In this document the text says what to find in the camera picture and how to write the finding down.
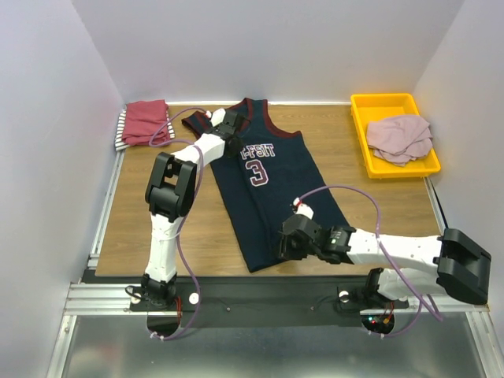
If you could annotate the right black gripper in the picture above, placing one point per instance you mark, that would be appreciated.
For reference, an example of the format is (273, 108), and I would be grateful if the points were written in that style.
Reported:
(289, 242)

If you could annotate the folded red tank top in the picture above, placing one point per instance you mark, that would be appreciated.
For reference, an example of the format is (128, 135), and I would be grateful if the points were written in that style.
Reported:
(144, 119)

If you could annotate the folded striped tank top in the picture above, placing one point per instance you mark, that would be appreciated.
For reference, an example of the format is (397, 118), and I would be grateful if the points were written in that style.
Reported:
(139, 132)

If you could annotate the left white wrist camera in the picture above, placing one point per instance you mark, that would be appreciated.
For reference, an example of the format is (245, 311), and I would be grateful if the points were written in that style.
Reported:
(216, 117)

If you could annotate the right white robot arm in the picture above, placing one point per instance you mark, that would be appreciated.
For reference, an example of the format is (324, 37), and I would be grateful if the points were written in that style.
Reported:
(449, 264)

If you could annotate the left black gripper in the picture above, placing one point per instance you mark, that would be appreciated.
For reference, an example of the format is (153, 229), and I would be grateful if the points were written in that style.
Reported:
(239, 150)

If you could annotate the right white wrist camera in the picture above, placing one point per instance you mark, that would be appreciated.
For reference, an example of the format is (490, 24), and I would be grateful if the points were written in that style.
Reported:
(300, 208)

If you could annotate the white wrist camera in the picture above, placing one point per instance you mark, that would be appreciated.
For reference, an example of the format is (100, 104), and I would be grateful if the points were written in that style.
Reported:
(216, 117)
(300, 208)

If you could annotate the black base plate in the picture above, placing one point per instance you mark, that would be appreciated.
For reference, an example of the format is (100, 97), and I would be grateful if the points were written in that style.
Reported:
(276, 301)

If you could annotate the pink crumpled tank top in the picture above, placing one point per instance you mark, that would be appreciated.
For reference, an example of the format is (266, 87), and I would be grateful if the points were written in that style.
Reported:
(400, 139)

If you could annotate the aluminium frame rail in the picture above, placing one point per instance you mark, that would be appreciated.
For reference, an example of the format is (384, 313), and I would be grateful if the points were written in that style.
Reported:
(68, 321)

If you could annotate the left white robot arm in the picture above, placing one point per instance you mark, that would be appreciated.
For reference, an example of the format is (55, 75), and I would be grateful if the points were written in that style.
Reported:
(170, 194)

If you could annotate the yellow plastic tray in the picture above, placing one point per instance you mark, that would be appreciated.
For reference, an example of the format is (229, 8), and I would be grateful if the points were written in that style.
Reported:
(374, 107)

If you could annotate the navy basketball jersey 23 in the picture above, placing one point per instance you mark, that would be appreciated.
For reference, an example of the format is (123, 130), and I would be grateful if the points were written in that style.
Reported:
(259, 184)

